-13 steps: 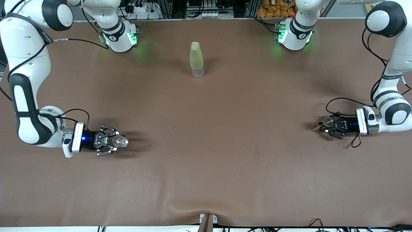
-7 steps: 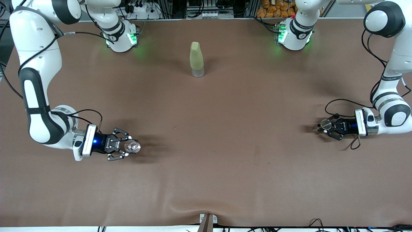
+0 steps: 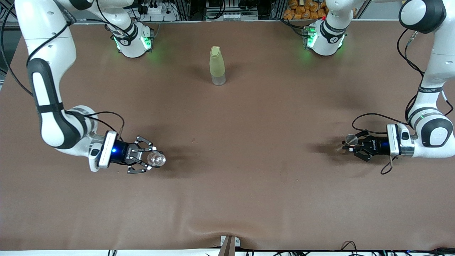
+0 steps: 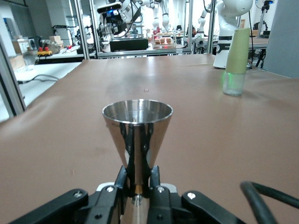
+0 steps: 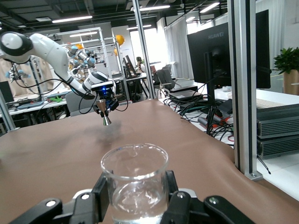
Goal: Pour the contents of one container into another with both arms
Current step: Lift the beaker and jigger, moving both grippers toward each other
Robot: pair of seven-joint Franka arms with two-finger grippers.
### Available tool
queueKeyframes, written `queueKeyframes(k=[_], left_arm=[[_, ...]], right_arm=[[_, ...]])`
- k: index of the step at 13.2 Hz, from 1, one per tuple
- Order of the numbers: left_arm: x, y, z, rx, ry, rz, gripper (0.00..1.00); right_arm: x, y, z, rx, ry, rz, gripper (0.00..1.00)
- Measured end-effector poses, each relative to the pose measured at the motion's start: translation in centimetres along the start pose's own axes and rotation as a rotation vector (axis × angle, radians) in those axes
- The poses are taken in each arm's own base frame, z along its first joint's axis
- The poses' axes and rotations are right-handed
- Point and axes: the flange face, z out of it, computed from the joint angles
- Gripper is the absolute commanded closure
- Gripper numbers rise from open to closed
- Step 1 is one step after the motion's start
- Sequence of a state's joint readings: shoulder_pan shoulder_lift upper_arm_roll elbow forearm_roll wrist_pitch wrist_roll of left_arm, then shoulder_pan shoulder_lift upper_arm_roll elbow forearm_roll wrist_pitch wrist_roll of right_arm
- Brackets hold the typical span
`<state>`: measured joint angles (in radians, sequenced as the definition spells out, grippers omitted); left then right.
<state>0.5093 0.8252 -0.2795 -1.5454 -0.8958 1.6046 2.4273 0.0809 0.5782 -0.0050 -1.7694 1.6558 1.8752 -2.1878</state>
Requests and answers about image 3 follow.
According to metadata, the yellow-green bottle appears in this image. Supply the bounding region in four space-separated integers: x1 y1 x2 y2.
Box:
209 46 226 86

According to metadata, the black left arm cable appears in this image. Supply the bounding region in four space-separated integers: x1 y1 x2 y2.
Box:
352 28 455 175

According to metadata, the clear glass beaker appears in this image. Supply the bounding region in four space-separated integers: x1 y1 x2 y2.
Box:
147 151 166 168

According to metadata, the grey bracket with post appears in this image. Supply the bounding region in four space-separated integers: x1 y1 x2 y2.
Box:
220 236 241 256

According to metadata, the orange snack bags pile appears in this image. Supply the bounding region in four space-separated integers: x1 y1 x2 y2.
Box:
283 0 357 20

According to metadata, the steel double jigger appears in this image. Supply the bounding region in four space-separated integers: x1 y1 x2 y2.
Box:
337 134 359 154

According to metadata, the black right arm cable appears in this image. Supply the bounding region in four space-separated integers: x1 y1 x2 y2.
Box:
0 0 134 143

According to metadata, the white power strip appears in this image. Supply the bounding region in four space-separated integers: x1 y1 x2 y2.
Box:
140 0 178 22

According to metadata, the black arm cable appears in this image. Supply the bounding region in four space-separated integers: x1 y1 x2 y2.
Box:
0 0 134 143
352 28 455 175

